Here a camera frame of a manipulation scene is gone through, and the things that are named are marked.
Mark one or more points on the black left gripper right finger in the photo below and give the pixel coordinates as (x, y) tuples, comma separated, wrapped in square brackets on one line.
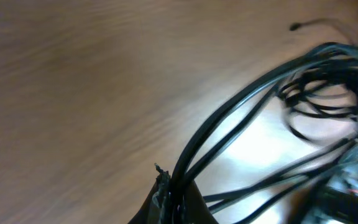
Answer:
[(195, 210)]

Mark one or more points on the black USB cable short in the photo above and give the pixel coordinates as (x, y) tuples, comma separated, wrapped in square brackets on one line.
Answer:
[(338, 198)]

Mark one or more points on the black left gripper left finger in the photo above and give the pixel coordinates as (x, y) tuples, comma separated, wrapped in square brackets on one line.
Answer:
[(154, 208)]

